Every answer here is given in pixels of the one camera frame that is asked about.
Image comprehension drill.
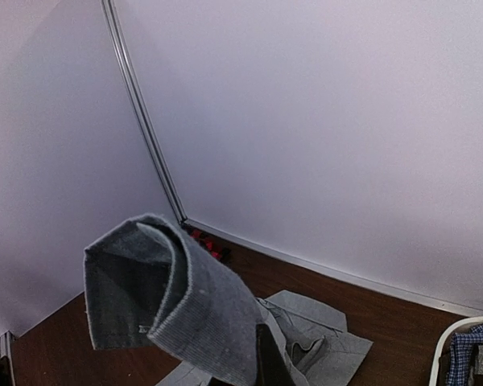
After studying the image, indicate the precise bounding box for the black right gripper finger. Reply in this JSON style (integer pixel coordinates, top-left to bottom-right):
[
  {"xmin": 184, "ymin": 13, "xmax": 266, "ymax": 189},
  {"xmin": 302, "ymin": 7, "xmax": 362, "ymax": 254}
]
[{"xmin": 255, "ymin": 324, "xmax": 295, "ymax": 386}]

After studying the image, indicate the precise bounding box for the grey long sleeve shirt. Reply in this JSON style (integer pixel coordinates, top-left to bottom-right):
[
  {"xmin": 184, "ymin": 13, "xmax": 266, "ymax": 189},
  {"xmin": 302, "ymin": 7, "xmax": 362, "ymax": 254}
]
[{"xmin": 84, "ymin": 215, "xmax": 372, "ymax": 385}]

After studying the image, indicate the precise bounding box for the red black plaid shirt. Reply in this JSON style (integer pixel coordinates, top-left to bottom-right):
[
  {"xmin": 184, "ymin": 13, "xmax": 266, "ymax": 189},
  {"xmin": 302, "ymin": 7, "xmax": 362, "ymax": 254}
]
[{"xmin": 183, "ymin": 224, "xmax": 231, "ymax": 262}]

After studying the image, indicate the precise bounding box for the white laundry basket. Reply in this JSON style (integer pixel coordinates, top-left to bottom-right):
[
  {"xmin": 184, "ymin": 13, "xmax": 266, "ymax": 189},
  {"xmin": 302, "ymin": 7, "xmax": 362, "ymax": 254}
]
[{"xmin": 429, "ymin": 314, "xmax": 483, "ymax": 386}]

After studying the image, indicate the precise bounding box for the blue plaid shirt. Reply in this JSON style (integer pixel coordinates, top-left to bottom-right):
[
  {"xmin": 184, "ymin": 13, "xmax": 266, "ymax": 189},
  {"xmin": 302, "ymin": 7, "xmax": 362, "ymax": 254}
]
[{"xmin": 445, "ymin": 323, "xmax": 483, "ymax": 385}]

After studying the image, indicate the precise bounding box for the left aluminium corner post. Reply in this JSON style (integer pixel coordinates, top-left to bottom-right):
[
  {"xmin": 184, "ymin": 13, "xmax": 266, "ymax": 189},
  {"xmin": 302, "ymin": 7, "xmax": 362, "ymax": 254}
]
[{"xmin": 101, "ymin": 0, "xmax": 188, "ymax": 224}]

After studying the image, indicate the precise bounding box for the aluminium front rail frame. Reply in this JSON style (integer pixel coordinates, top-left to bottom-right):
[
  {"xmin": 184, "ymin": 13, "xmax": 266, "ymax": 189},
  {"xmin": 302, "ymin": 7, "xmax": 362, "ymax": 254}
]
[{"xmin": 0, "ymin": 331, "xmax": 16, "ymax": 386}]

